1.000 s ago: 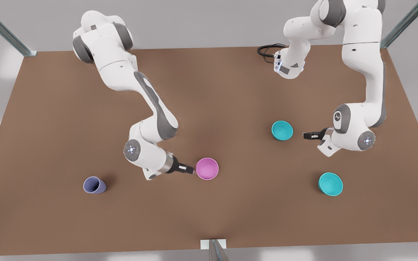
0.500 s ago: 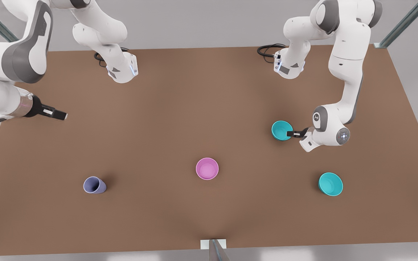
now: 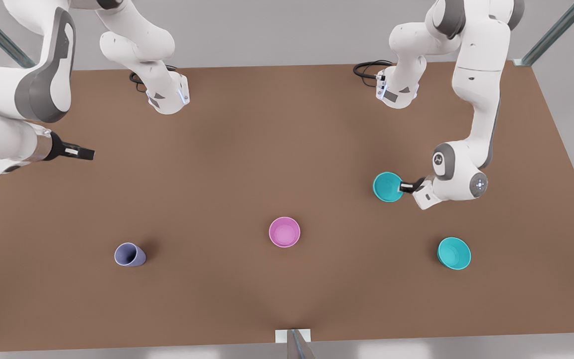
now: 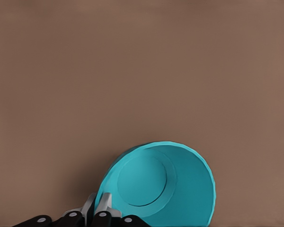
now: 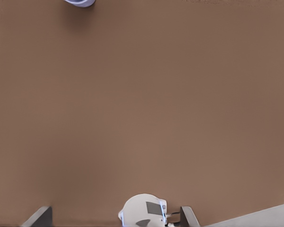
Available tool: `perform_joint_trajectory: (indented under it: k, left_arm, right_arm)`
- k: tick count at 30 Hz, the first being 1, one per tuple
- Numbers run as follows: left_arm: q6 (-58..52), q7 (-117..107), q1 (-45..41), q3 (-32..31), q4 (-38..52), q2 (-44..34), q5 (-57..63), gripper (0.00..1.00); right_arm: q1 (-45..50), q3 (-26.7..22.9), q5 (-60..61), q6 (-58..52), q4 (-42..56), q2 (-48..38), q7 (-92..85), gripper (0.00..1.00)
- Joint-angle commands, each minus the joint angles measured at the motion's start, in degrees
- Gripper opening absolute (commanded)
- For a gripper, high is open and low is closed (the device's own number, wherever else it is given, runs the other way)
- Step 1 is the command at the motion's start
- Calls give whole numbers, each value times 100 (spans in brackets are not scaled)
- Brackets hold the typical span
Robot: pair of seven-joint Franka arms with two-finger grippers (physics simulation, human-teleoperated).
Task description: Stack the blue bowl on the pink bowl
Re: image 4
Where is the blue bowl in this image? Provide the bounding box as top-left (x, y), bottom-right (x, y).
top-left (94, 141), bottom-right (216, 227)

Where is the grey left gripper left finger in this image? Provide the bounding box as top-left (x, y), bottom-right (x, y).
top-left (52, 192), bottom-right (98, 227)

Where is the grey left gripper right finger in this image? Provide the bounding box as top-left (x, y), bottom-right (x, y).
top-left (89, 192), bottom-right (123, 227)

